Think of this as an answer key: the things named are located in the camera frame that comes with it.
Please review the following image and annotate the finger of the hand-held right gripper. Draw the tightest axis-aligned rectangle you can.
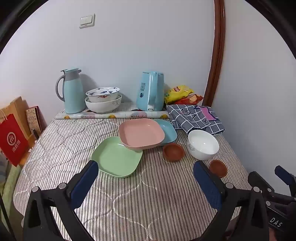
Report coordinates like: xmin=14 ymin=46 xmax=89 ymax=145
xmin=274 ymin=165 xmax=296 ymax=186
xmin=248 ymin=171 xmax=296 ymax=203

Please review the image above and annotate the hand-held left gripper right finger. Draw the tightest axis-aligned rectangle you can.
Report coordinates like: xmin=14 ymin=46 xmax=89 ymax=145
xmin=193 ymin=160 xmax=270 ymax=241

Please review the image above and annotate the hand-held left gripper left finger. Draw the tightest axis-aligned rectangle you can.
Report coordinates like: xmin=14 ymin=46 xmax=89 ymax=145
xmin=22 ymin=160 xmax=100 ymax=241

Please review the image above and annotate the small brown bowl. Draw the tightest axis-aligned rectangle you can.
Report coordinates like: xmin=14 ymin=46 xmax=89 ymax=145
xmin=209 ymin=160 xmax=228 ymax=178
xmin=162 ymin=143 xmax=185 ymax=162

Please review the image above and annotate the green square plate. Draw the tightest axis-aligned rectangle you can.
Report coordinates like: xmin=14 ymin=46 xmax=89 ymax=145
xmin=91 ymin=136 xmax=143 ymax=178

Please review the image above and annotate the white patterned bowl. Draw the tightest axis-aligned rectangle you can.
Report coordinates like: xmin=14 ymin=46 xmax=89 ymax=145
xmin=187 ymin=130 xmax=219 ymax=161

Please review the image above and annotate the blue square plate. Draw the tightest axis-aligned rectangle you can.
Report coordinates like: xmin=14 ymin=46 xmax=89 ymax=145
xmin=155 ymin=119 xmax=177 ymax=146

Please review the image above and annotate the pink square plate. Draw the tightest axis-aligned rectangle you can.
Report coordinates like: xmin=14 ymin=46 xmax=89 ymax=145
xmin=119 ymin=119 xmax=165 ymax=149

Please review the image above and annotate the striped quilted blanket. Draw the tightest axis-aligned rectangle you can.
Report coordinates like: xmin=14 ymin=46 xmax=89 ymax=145
xmin=13 ymin=102 xmax=252 ymax=241

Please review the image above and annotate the grey checkered cloth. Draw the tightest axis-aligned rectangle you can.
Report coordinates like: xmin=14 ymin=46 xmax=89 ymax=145
xmin=166 ymin=104 xmax=226 ymax=136

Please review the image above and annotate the fruit print table mat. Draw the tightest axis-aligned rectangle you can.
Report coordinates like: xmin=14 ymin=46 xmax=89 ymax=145
xmin=55 ymin=102 xmax=170 ymax=120

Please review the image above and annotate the pale green cloth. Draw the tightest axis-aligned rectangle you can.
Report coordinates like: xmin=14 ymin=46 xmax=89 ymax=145
xmin=0 ymin=153 xmax=22 ymax=209

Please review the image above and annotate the large white ceramic bowl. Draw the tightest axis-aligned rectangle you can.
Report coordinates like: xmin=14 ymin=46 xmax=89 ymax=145
xmin=85 ymin=93 xmax=122 ymax=114

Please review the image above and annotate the brown patterned notebook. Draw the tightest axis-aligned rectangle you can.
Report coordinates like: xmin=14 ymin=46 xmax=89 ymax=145
xmin=25 ymin=106 xmax=43 ymax=139

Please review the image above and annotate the red paper bag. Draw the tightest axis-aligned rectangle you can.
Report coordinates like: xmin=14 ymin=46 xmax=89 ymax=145
xmin=0 ymin=113 xmax=29 ymax=167

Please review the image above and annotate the red chips bag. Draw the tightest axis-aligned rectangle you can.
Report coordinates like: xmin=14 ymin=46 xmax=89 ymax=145
xmin=173 ymin=94 xmax=204 ymax=105

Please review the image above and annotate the light blue thermos jug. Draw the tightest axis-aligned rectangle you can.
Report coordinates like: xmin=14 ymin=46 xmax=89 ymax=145
xmin=55 ymin=68 xmax=86 ymax=114

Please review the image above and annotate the floral rimmed ceramic bowl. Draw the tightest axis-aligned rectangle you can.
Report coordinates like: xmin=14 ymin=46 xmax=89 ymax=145
xmin=85 ymin=87 xmax=121 ymax=103

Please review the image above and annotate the yellow chips bag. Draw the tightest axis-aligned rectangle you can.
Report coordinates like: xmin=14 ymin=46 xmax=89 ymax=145
xmin=165 ymin=85 xmax=194 ymax=105

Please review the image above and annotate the brown paper bag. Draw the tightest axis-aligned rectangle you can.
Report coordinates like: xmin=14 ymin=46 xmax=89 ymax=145
xmin=0 ymin=96 xmax=31 ymax=139

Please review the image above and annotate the light blue electric kettle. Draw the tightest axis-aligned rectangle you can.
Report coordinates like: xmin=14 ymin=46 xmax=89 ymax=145
xmin=136 ymin=71 xmax=164 ymax=112

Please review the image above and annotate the brown wooden door frame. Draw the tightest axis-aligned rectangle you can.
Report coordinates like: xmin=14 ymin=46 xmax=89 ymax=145
xmin=203 ymin=0 xmax=226 ymax=107

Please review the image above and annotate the white light switch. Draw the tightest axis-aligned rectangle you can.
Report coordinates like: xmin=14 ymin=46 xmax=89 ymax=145
xmin=79 ymin=14 xmax=96 ymax=29

